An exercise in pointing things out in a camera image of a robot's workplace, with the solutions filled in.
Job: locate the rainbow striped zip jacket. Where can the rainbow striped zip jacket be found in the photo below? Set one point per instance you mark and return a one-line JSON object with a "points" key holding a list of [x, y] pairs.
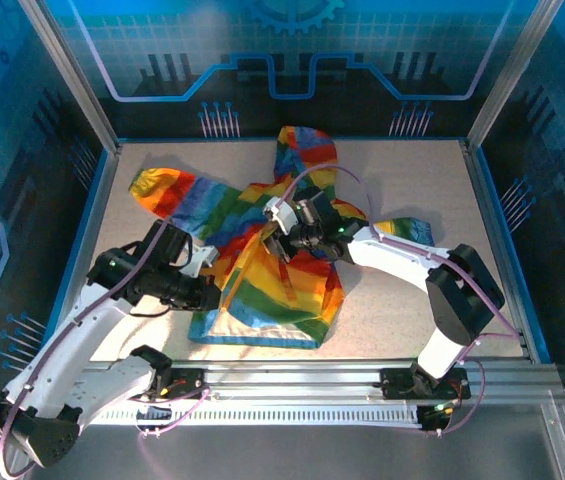
{"points": [[272, 290]]}

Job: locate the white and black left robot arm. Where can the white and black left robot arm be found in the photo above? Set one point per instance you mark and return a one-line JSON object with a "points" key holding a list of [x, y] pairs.
{"points": [[62, 350]]}

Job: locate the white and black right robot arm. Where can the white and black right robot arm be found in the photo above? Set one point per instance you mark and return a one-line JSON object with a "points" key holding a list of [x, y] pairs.
{"points": [[392, 257]]}

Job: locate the small black controller box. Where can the small black controller box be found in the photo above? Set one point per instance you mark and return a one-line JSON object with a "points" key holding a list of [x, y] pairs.
{"points": [[434, 419]]}

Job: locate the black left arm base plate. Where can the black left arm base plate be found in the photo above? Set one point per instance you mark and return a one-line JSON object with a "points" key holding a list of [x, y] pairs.
{"points": [[187, 382]]}

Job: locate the aluminium side rail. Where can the aluminium side rail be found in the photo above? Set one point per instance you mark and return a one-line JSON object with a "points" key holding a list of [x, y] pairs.
{"points": [[497, 250], [97, 210]]}

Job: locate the aluminium mounting rail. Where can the aluminium mounting rail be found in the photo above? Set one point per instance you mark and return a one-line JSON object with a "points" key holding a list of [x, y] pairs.
{"points": [[287, 380]]}

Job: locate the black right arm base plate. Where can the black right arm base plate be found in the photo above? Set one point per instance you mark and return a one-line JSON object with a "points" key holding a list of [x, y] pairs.
{"points": [[397, 385]]}

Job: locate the aluminium frame post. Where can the aluminium frame post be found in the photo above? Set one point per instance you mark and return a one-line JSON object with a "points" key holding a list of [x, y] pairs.
{"points": [[509, 70], [67, 75]]}

